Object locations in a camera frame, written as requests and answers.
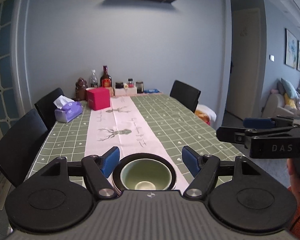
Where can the green checked tablecloth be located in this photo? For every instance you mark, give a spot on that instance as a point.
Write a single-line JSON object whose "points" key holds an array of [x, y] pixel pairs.
{"points": [[68, 140]]}

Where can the black chair near left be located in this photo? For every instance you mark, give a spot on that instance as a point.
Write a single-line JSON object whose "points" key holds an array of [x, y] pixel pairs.
{"points": [[20, 145]]}

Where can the green ceramic bowl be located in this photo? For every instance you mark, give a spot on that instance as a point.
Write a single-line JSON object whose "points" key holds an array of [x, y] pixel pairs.
{"points": [[147, 174]]}

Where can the dark glass jar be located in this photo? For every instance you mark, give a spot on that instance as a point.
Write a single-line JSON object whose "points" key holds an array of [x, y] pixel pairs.
{"points": [[139, 87]]}

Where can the black chair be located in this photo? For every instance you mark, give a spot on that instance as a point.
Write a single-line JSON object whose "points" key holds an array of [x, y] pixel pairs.
{"points": [[187, 95], [46, 108], [20, 145]]}

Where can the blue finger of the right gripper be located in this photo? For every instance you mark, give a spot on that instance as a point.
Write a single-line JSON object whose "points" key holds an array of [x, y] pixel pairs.
{"points": [[259, 123]]}

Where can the right hand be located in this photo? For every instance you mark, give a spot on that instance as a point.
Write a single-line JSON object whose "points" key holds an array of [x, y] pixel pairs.
{"points": [[294, 180]]}

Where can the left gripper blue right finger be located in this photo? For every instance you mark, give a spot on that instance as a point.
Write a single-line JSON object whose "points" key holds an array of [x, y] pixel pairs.
{"points": [[204, 171]]}

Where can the clear water bottle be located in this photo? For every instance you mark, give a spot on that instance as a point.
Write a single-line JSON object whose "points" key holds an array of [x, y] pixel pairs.
{"points": [[93, 79]]}

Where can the orange steel bowl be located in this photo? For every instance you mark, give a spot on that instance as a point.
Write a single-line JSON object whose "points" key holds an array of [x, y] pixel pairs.
{"points": [[116, 173]]}

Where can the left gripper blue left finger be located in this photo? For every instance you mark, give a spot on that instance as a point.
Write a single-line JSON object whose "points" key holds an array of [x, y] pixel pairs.
{"points": [[97, 170]]}

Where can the black chair far right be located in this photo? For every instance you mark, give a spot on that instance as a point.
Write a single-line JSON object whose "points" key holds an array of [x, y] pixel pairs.
{"points": [[187, 95]]}

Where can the white door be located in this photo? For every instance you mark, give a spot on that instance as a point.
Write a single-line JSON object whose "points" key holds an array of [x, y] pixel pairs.
{"points": [[245, 58]]}

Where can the pink box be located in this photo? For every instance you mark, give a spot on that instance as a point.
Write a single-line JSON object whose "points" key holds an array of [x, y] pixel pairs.
{"points": [[98, 98]]}

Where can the beige sofa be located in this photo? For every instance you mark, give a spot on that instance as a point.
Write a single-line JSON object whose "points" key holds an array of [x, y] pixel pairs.
{"points": [[283, 101]]}

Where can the red label spice jar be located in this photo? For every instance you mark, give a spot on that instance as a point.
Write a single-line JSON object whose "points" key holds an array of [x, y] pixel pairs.
{"points": [[130, 83]]}

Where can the black chair far left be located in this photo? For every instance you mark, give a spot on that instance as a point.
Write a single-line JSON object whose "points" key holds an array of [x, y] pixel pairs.
{"points": [[46, 108]]}

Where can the white towel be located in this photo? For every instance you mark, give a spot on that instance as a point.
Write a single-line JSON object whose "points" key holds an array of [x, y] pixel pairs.
{"points": [[203, 110]]}

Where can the black lidded jar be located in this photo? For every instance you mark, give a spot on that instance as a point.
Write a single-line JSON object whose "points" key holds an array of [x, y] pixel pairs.
{"points": [[119, 85]]}

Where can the purple tissue pack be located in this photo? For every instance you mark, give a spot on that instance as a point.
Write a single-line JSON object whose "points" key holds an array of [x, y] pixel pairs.
{"points": [[67, 109]]}

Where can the framed wall picture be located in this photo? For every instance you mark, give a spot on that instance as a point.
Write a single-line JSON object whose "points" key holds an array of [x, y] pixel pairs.
{"points": [[291, 50]]}

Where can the blue packet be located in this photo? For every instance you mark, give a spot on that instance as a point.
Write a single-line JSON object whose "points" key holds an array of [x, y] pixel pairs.
{"points": [[151, 91]]}

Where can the white condiment box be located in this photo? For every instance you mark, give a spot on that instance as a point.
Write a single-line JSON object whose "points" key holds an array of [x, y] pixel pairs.
{"points": [[125, 92]]}

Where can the red plastic stool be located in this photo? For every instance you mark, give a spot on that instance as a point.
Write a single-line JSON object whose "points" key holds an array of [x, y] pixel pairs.
{"points": [[206, 119]]}

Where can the brown liquor bottle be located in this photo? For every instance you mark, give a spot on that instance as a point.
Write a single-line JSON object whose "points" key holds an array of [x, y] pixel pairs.
{"points": [[105, 80]]}

